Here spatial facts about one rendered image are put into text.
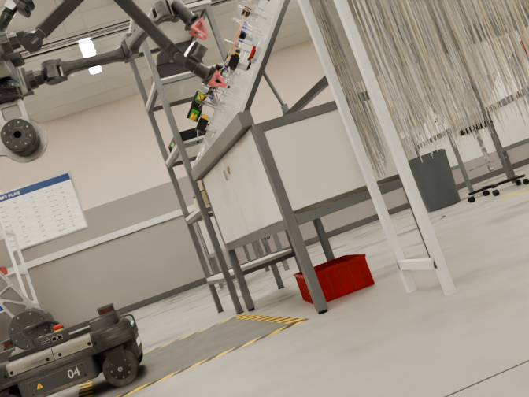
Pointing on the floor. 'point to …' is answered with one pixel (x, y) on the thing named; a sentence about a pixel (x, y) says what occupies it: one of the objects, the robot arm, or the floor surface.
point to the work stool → (491, 171)
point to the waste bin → (434, 180)
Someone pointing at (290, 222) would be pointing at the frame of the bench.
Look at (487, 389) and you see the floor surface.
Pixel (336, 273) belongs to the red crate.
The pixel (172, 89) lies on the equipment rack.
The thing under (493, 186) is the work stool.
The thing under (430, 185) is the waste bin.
